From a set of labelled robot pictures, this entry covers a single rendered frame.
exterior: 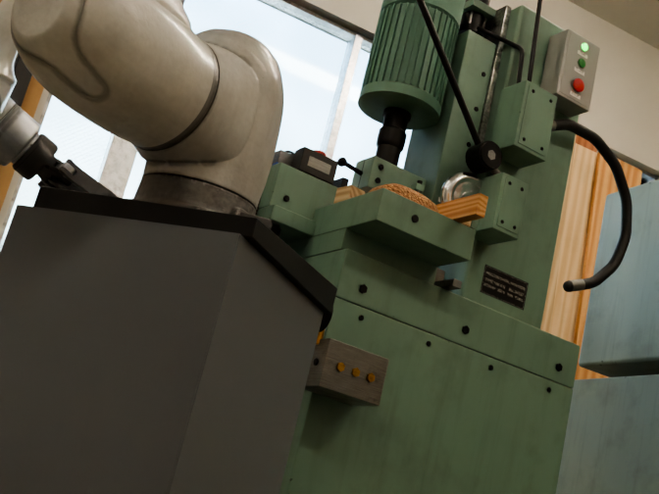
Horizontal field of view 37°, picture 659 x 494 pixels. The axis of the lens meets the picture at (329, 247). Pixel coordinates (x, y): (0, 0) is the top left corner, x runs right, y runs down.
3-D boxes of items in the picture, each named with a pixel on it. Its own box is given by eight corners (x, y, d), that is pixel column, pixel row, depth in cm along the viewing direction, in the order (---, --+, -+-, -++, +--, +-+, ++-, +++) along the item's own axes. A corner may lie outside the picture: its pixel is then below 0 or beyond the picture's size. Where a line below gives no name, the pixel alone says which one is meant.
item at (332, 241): (239, 272, 209) (244, 255, 211) (323, 304, 219) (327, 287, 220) (340, 248, 176) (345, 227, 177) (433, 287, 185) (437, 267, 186)
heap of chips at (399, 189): (356, 198, 179) (361, 178, 180) (417, 225, 185) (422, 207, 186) (384, 189, 171) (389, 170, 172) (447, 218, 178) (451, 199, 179)
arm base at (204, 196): (231, 221, 114) (244, 175, 115) (87, 206, 125) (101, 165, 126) (306, 269, 129) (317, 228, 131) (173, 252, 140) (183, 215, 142)
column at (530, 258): (394, 321, 218) (458, 33, 238) (472, 351, 228) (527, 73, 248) (459, 314, 199) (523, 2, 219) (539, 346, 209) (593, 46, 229)
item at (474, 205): (288, 259, 229) (292, 243, 230) (295, 262, 230) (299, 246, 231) (476, 214, 172) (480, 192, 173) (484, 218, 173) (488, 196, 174)
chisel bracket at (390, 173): (346, 198, 206) (356, 161, 208) (400, 222, 212) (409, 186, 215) (366, 192, 200) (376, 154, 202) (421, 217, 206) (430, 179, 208)
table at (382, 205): (184, 246, 215) (192, 221, 217) (302, 291, 229) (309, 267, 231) (330, 198, 164) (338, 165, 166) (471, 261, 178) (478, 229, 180)
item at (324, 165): (254, 175, 199) (261, 151, 200) (300, 196, 204) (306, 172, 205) (285, 163, 188) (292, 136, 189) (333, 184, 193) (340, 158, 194)
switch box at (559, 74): (536, 100, 218) (549, 35, 222) (570, 118, 222) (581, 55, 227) (557, 92, 212) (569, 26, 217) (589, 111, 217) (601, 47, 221)
